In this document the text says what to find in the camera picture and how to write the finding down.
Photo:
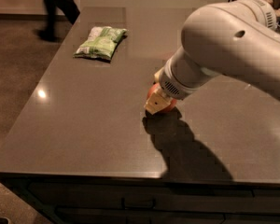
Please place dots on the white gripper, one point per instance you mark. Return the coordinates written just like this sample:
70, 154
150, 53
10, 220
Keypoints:
174, 85

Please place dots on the yellow sponge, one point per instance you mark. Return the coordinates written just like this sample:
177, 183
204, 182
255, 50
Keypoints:
157, 76

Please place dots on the green white snack bag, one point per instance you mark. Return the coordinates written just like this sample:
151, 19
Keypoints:
101, 43

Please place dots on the red apple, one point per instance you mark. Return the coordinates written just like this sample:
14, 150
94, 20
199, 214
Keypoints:
158, 100

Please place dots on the dark cabinet drawer handle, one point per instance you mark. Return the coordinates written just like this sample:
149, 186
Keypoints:
140, 203

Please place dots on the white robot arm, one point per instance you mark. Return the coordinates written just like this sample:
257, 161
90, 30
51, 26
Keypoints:
235, 39

